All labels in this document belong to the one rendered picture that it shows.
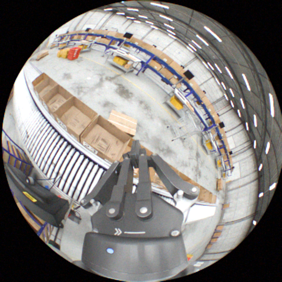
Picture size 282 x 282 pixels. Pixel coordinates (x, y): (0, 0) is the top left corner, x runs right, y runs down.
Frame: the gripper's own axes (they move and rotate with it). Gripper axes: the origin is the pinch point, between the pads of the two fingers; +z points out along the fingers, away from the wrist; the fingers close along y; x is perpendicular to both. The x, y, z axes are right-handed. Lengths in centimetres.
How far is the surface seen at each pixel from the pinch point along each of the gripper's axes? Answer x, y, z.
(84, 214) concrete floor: -123, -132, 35
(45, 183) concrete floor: -49, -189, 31
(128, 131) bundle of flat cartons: -35, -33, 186
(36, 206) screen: -3.0, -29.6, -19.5
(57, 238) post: -15.8, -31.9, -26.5
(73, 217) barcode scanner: -42, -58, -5
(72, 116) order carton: 22, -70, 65
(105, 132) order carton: -7, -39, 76
